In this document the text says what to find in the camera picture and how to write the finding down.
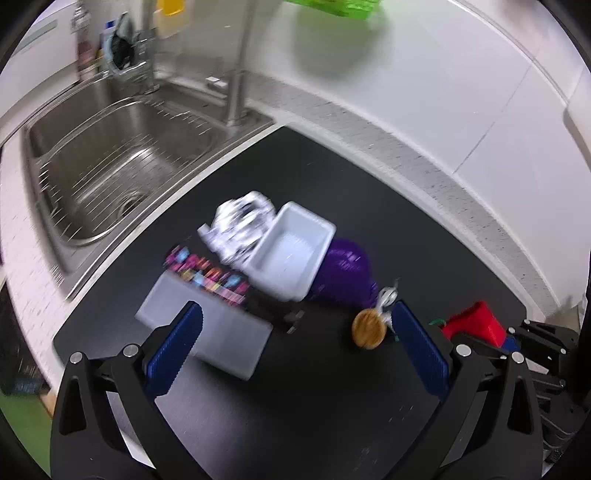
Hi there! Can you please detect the small white twisted wrapper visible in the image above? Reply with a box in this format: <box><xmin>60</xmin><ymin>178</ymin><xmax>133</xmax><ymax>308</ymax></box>
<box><xmin>376</xmin><ymin>279</ymin><xmax>400</xmax><ymax>331</ymax></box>

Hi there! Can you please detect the black box with colourful print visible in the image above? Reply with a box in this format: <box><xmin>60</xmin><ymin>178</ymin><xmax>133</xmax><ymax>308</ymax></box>
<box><xmin>164</xmin><ymin>244</ymin><xmax>251</xmax><ymax>306</ymax></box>

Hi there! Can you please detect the stainless steel sink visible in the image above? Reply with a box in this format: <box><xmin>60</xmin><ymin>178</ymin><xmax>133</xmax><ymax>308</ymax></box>
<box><xmin>22</xmin><ymin>69</ymin><xmax>278</xmax><ymax>301</ymax></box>

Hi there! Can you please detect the small steel tap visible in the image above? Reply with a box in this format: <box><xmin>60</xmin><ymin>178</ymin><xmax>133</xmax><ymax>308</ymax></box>
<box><xmin>133</xmin><ymin>0</ymin><xmax>158</xmax><ymax>94</ymax></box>

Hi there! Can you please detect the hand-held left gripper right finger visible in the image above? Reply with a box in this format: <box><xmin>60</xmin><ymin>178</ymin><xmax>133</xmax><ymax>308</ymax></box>
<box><xmin>390</xmin><ymin>300</ymin><xmax>544</xmax><ymax>480</ymax></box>

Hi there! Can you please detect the green plastic basket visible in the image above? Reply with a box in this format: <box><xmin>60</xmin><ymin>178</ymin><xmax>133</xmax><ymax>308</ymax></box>
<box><xmin>283</xmin><ymin>0</ymin><xmax>387</xmax><ymax>20</ymax></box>

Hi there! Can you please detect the blue and white bottle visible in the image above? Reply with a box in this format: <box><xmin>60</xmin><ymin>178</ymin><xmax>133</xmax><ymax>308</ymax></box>
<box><xmin>99</xmin><ymin>20</ymin><xmax>117</xmax><ymax>62</ymax></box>

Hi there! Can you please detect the red packet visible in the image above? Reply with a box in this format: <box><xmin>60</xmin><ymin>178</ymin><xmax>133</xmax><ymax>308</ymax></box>
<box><xmin>441</xmin><ymin>301</ymin><xmax>508</xmax><ymax>348</ymax></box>

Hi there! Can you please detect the dark red bottle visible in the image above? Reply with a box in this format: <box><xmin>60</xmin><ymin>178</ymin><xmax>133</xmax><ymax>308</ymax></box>
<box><xmin>76</xmin><ymin>4</ymin><xmax>94</xmax><ymax>71</ymax></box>

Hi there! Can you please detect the white plastic tub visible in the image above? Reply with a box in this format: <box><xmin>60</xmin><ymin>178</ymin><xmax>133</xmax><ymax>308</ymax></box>
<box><xmin>242</xmin><ymin>202</ymin><xmax>337</xmax><ymax>303</ymax></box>

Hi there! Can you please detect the tall steel faucet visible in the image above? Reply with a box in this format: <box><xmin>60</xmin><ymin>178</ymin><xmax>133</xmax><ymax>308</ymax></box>
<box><xmin>223</xmin><ymin>0</ymin><xmax>257</xmax><ymax>128</ymax></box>

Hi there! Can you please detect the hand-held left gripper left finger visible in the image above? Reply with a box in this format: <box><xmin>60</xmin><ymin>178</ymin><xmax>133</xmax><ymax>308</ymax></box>
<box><xmin>51</xmin><ymin>300</ymin><xmax>204</xmax><ymax>480</ymax></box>

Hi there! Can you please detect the purple plastic ball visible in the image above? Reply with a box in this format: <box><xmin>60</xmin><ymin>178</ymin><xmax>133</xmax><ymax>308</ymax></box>
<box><xmin>308</xmin><ymin>237</ymin><xmax>378</xmax><ymax>311</ymax></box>

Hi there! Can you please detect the translucent white plastic box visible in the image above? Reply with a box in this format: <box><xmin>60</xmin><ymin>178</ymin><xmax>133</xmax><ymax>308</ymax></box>
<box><xmin>135</xmin><ymin>270</ymin><xmax>274</xmax><ymax>381</ymax></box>

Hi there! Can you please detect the crumpled black and white wrapper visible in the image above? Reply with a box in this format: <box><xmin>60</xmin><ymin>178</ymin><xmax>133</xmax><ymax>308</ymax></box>
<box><xmin>198</xmin><ymin>191</ymin><xmax>279</xmax><ymax>268</ymax></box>

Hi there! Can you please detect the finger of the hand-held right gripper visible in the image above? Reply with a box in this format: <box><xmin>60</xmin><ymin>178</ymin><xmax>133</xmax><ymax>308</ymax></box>
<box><xmin>450</xmin><ymin>333</ymin><xmax>520</xmax><ymax>366</ymax></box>
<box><xmin>508</xmin><ymin>318</ymin><xmax>581</xmax><ymax>347</ymax></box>

